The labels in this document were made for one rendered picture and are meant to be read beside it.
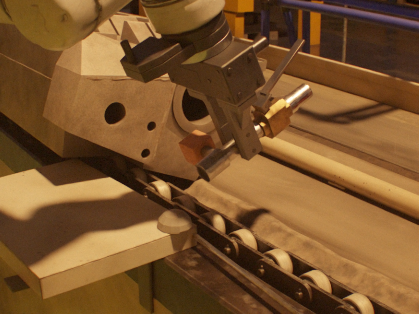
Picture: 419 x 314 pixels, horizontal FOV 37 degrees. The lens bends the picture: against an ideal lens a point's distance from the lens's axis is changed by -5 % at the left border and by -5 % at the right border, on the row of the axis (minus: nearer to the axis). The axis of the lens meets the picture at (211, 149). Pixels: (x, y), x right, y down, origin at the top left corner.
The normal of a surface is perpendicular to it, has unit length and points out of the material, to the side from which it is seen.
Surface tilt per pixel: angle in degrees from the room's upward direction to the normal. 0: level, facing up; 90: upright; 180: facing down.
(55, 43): 124
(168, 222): 52
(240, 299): 0
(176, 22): 108
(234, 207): 68
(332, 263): 46
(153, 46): 25
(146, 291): 90
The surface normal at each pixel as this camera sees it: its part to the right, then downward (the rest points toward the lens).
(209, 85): -0.73, 0.58
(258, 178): 0.01, -0.94
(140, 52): -0.34, -0.77
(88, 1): 0.77, 0.19
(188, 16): 0.15, 0.51
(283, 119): 0.58, 0.28
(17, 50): -0.79, 0.03
